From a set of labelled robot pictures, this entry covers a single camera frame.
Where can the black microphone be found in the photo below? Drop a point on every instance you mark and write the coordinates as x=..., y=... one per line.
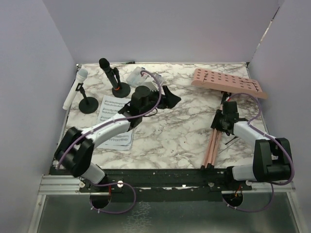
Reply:
x=111, y=74

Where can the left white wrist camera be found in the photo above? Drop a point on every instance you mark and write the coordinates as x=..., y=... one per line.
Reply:
x=151, y=86

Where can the clear plastic organizer box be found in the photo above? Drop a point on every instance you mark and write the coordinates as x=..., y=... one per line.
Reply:
x=135, y=79

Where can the pink music stand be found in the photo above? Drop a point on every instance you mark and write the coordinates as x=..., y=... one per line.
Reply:
x=221, y=86

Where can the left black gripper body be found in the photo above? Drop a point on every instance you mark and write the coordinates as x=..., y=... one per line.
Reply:
x=154, y=99

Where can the black mounting rail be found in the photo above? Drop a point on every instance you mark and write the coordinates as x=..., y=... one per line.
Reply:
x=163, y=185

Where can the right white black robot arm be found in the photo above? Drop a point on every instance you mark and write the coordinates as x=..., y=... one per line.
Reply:
x=272, y=160

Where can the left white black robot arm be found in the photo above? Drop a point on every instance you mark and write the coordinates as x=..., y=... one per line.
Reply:
x=76, y=148

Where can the black round mic stand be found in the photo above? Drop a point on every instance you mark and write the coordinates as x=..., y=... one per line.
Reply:
x=87, y=105

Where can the thin metal rod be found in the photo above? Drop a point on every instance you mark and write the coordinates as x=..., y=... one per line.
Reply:
x=228, y=144

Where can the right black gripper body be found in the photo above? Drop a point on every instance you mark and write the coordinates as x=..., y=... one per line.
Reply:
x=218, y=122

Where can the white microphone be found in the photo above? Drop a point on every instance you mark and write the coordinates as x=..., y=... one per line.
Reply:
x=75, y=88

